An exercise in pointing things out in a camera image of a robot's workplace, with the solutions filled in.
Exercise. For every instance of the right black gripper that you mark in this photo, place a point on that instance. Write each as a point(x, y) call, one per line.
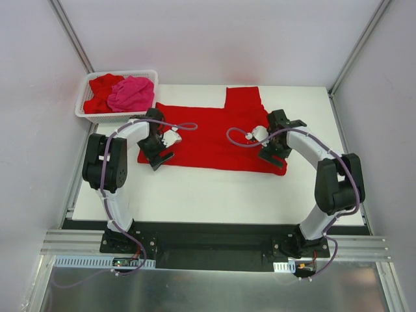
point(273, 156)

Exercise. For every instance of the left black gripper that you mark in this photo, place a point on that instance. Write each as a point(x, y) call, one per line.
point(159, 157)

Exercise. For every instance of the red t shirt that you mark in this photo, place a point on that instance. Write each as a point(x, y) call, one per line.
point(208, 146)
point(102, 89)

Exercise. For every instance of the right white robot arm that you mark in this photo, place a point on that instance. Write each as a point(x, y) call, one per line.
point(339, 187)

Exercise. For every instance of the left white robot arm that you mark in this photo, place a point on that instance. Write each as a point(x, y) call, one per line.
point(105, 165)

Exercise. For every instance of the pink t shirt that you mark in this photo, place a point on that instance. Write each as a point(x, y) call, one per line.
point(133, 94)

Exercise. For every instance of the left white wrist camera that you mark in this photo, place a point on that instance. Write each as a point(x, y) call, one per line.
point(171, 137)

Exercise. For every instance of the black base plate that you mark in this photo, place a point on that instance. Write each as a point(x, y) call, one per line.
point(202, 246)

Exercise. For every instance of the right white cable duct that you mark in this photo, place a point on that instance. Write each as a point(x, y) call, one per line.
point(284, 267)

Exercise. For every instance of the white cable duct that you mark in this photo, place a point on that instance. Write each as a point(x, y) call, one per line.
point(102, 262)
point(284, 267)

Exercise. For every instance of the left white cable duct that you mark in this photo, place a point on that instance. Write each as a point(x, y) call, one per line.
point(102, 262)

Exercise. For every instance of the left aluminium frame post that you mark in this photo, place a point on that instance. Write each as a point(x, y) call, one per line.
point(71, 34)

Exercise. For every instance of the aluminium frame post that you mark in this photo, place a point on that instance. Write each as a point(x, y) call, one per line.
point(71, 34)
point(364, 37)

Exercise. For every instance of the right aluminium frame post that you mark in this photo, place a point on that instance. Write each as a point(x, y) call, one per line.
point(364, 37)

